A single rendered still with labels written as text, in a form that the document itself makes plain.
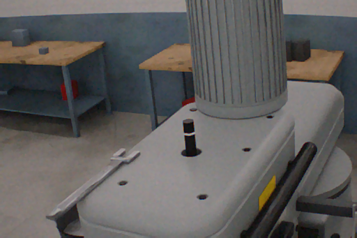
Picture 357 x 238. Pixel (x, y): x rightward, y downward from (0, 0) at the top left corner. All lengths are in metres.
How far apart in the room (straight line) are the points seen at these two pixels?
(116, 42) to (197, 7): 5.20
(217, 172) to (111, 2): 5.35
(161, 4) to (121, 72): 1.01
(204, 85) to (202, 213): 0.38
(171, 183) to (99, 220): 0.13
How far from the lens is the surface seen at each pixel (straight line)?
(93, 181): 0.91
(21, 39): 6.75
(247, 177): 0.89
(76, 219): 3.52
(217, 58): 1.06
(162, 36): 5.91
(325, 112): 1.53
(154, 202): 0.84
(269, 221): 0.92
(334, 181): 1.52
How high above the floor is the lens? 2.31
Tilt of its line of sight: 21 degrees down
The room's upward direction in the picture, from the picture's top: 6 degrees counter-clockwise
